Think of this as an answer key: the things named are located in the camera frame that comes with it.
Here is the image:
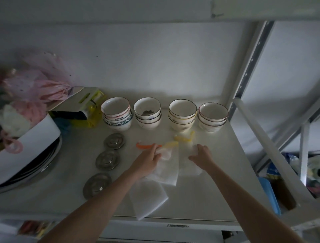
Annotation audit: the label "stack of red-rimmed white bowls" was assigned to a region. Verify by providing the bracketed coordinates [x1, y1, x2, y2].
[101, 97, 133, 132]

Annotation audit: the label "white metal shelf upright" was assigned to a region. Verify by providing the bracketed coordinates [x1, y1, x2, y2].
[226, 21, 275, 121]

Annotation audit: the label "thin white paper sheet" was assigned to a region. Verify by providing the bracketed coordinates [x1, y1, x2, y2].
[178, 146, 203, 177]

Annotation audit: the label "person's left forearm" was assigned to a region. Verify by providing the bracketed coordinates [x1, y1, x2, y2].
[37, 171, 145, 243]

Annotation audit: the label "round metal lid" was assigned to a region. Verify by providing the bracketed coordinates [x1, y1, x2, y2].
[103, 133, 125, 150]
[83, 173, 112, 200]
[95, 150, 121, 171]

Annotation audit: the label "clear plastic bottle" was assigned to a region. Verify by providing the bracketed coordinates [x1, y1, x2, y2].
[287, 155, 300, 173]

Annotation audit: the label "orange plastic strip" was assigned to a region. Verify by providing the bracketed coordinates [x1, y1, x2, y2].
[136, 142, 162, 150]

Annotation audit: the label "pink ribbon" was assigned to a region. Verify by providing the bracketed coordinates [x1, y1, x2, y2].
[0, 132, 23, 154]

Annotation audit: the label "person's right forearm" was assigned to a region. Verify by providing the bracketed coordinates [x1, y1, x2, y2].
[204, 162, 306, 243]

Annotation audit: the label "stack of dark-rimmed white bowls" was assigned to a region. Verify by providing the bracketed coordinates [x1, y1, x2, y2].
[168, 99, 198, 133]

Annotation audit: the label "white fabric bundle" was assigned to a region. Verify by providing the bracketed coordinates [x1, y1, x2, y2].
[1, 104, 32, 138]

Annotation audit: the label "white metal rack beam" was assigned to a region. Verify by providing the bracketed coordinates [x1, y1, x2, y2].
[232, 97, 320, 227]

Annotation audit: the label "white rectangular container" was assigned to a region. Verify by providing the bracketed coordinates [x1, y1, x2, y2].
[0, 112, 62, 185]

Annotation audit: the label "stack of plain white bowls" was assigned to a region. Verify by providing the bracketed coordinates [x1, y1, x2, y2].
[133, 97, 162, 130]

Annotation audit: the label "person's left hand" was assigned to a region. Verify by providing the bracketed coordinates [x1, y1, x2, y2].
[127, 145, 163, 180]

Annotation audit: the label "white paper towel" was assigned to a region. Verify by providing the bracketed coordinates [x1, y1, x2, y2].
[146, 147, 181, 187]
[128, 179, 169, 221]

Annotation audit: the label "colourful packets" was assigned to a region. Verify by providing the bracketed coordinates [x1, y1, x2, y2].
[16, 220, 57, 238]

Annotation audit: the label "blue plastic bin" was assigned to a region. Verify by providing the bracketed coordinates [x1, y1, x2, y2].
[257, 176, 283, 216]

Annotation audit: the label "pink mesh bag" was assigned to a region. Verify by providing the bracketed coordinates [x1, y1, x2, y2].
[0, 52, 75, 120]

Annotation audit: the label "yellow and white packet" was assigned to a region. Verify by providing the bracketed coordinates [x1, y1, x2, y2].
[47, 86, 106, 129]

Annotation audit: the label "stack of red-edged patterned bowls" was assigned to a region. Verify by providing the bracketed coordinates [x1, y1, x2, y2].
[198, 103, 229, 133]

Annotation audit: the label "person's right hand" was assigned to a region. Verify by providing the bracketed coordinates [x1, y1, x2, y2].
[188, 144, 216, 171]

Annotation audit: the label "blue mesh scrubber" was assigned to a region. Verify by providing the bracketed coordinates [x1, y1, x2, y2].
[53, 117, 73, 136]

